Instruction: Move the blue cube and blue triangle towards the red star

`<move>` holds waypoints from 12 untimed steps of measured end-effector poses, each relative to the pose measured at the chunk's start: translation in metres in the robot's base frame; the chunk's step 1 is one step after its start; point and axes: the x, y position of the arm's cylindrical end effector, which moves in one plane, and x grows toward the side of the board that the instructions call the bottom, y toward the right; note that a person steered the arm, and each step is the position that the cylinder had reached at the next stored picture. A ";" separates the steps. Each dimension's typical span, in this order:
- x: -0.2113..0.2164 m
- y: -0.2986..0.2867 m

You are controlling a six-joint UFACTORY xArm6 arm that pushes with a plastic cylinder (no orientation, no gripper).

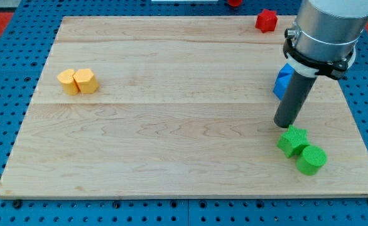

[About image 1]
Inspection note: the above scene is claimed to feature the blue cube block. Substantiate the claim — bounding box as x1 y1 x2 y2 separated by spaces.
273 63 294 100

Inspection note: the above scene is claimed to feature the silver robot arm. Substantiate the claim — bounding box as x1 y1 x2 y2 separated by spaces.
283 0 368 80

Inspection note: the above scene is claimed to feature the green star block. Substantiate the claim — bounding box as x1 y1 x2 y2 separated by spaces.
277 125 310 158

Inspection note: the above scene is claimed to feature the red star block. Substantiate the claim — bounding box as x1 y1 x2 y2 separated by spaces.
255 9 278 33

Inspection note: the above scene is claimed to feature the wooden board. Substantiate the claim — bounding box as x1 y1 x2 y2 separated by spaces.
0 16 368 200

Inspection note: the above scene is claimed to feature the yellow hexagon block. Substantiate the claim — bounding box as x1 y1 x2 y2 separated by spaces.
73 68 99 94

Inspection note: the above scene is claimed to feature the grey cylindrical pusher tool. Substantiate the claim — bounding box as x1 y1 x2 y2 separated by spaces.
274 72 317 128

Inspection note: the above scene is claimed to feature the red block at top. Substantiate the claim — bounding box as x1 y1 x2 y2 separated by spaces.
227 0 243 7

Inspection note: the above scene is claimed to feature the yellow half-round block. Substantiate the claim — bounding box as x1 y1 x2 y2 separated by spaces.
57 68 79 95

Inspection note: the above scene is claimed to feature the green cylinder block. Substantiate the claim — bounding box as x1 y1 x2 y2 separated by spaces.
296 146 327 176

